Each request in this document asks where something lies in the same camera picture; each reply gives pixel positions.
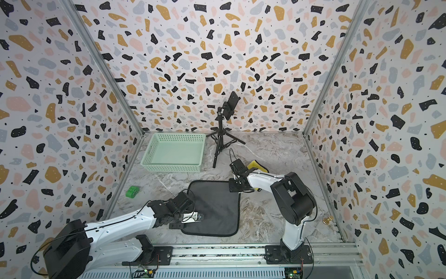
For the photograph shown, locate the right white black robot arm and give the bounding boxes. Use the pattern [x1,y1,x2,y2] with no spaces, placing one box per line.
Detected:
[229,159,317,252]

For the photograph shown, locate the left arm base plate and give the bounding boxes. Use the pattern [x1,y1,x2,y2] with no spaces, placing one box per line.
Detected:
[122,235,173,266]

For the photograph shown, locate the blue grey dishcloth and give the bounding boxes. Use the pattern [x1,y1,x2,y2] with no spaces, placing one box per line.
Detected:
[181,180,240,237]

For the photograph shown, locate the yellow grey dishcloth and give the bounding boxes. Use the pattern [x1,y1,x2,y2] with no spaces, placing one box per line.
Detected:
[247,160,271,192]

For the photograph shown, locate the right green circuit board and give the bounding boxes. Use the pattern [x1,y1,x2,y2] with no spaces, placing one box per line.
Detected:
[284,267,303,279]

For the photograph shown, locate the black tripod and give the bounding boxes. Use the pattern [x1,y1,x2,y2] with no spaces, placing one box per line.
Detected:
[206,105,246,169]

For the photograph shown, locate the green circuit board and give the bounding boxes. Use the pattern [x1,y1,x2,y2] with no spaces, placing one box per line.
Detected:
[284,267,303,279]
[131,268,156,279]

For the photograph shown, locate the black phone on tripod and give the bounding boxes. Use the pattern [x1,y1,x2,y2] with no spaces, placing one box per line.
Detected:
[223,91,240,120]

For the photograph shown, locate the small green block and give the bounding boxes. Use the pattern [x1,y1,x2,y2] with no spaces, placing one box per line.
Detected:
[125,186,140,199]

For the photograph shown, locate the left green circuit board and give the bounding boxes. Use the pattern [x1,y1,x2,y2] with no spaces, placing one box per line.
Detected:
[131,268,156,279]

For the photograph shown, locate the small brass object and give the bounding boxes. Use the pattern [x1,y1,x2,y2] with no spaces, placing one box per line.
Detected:
[323,216,333,225]

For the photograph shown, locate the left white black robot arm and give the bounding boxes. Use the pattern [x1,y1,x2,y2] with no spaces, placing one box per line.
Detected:
[43,190,195,279]

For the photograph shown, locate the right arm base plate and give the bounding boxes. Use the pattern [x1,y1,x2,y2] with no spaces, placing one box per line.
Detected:
[264,244,314,265]

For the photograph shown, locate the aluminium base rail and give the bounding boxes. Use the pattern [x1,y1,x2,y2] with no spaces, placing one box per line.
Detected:
[81,243,368,279]

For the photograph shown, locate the mint green plastic basket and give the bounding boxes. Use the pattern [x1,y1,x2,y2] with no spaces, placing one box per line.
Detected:
[140,133,206,173]

